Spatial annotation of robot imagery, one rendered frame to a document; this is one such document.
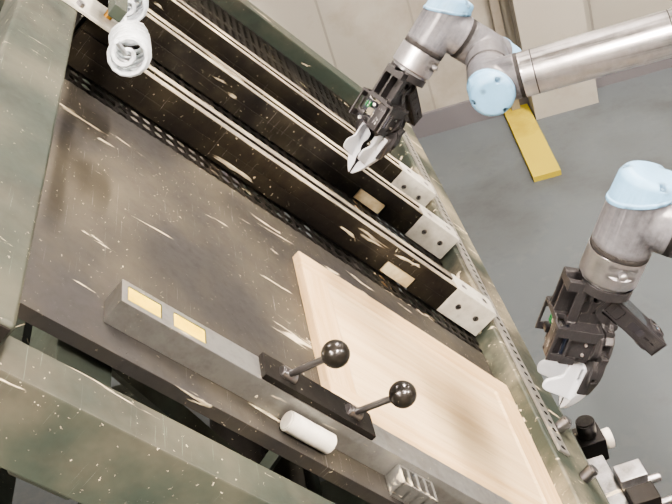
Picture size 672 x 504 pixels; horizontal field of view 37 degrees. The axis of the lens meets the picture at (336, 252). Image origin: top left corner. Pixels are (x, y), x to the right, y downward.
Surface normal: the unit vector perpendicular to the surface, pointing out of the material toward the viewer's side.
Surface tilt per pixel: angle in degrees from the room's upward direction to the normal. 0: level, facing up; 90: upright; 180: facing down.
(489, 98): 90
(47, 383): 57
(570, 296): 90
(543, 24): 90
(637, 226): 80
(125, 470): 90
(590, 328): 28
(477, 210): 0
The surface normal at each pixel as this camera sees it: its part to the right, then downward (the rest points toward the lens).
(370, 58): 0.06, 0.55
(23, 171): 0.64, -0.70
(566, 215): -0.28, -0.80
